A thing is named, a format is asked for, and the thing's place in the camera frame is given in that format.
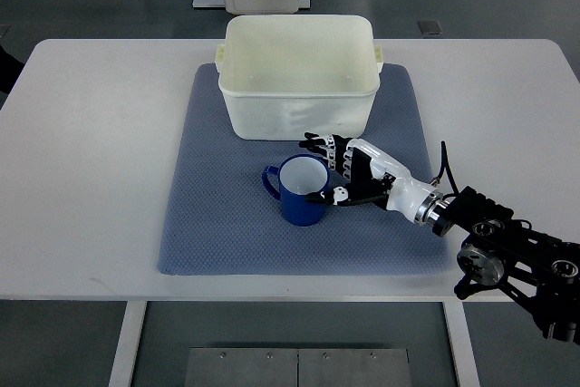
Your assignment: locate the metal floor plate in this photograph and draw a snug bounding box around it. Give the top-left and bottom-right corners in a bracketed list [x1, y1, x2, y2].
[185, 347, 411, 386]

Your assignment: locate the left white table leg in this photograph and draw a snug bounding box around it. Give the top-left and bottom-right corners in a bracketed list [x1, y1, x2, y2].
[109, 301, 147, 387]

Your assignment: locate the blue enamel mug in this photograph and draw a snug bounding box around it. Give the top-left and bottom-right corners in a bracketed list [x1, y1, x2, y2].
[261, 154, 330, 227]

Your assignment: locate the white plastic box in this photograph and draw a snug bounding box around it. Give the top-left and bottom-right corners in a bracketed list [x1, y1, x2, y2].
[215, 15, 383, 140]

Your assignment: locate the blue textured mat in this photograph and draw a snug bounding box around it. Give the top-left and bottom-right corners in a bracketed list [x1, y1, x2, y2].
[158, 64, 451, 276]

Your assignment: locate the grey column base plate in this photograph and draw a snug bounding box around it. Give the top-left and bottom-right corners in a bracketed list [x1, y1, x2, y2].
[192, 0, 311, 13]

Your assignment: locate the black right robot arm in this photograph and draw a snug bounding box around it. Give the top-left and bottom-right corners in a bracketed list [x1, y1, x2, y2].
[429, 143, 579, 344]

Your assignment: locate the white table leg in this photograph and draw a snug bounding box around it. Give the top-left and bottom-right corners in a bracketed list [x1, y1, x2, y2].
[443, 302, 480, 387]
[109, 301, 147, 387]

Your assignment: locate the right white table leg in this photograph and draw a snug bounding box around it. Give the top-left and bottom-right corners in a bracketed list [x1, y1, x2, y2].
[443, 302, 480, 387]

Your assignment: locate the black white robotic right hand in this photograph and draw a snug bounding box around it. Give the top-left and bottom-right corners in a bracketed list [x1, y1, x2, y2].
[299, 132, 453, 237]

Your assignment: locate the small grey floor cover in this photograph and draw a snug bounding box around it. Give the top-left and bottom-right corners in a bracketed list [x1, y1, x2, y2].
[417, 20, 443, 37]

